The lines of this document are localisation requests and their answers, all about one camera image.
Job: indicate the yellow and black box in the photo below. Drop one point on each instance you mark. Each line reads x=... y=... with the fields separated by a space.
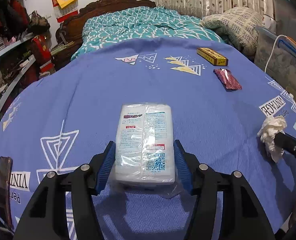
x=212 y=55

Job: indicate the carved wooden headboard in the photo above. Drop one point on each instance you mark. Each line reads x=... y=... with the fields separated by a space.
x=98 y=5

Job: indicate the teal patterned quilt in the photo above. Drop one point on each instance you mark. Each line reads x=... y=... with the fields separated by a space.
x=138 y=25

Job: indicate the brown handbag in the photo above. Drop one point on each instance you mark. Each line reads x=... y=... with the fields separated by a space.
x=38 y=22

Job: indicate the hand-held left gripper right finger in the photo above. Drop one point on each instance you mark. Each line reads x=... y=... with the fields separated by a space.
x=182 y=165

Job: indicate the dark smartphone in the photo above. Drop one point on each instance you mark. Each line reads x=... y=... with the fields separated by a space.
x=4 y=192

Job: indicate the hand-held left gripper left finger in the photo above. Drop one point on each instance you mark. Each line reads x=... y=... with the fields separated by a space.
x=105 y=165

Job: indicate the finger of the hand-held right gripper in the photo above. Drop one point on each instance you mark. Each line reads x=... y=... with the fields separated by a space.
x=292 y=147

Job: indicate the beige patterned pillow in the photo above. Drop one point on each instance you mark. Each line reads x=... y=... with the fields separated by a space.
x=237 y=25

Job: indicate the blue printed blanket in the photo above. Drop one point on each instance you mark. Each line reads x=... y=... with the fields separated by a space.
x=88 y=92

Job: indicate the white tissue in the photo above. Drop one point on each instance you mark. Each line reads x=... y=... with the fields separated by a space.
x=271 y=130

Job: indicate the red bag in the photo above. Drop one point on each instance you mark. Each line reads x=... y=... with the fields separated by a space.
x=41 y=52

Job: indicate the grey metal shelf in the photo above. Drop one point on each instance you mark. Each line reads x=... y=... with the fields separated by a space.
x=10 y=47

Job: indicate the white sponge packet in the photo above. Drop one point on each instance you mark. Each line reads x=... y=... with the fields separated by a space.
x=143 y=135

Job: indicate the dark red wrapper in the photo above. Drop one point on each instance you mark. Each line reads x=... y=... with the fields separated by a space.
x=227 y=80

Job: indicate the clear plastic storage box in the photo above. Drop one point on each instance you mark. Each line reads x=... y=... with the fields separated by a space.
x=282 y=57

